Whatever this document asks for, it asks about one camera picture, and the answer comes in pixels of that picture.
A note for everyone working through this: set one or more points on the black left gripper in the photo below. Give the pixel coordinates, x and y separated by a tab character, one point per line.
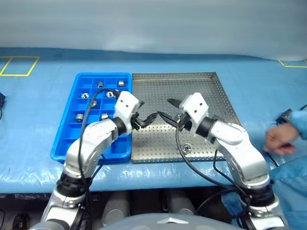
136	122

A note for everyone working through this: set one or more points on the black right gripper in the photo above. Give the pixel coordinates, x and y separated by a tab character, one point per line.
184	123

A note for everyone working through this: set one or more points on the blue-sleeved person forearm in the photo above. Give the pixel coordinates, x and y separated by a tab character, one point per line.
299	119

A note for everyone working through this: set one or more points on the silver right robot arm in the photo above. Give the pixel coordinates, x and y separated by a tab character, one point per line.
239	155

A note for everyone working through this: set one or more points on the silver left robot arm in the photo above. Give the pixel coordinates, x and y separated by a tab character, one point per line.
81	153

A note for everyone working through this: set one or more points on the perforated steel tray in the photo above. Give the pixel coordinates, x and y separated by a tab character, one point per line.
153	139

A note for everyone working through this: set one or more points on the blue plastic compartment tray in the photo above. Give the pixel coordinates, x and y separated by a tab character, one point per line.
72	134

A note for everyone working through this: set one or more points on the bare person hand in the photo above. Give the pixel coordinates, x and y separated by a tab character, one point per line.
281	139

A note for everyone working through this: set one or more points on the metal roller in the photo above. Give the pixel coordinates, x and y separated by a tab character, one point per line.
84	95
186	147
79	117
109	94
121	83
104	116
94	103

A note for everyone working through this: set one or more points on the grey rounded robot leg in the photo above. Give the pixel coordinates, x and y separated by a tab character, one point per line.
116	208
180	203

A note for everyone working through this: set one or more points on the grey robot torso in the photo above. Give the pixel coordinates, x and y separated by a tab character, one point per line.
168	221

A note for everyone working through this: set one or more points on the blue plastic table cover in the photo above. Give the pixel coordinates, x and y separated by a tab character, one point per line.
36	134

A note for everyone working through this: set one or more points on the small black box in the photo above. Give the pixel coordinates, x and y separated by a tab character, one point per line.
285	116

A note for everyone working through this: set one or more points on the blue person gown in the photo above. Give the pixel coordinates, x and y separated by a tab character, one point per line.
292	187

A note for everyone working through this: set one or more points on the dark shoe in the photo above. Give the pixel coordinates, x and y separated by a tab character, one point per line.
21	221

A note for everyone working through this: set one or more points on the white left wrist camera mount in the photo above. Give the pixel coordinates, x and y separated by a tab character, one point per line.
126	104

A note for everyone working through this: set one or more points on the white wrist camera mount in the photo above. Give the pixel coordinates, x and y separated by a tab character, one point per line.
126	104
195	107

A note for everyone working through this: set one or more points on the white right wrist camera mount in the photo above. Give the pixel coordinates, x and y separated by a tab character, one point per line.
195	107

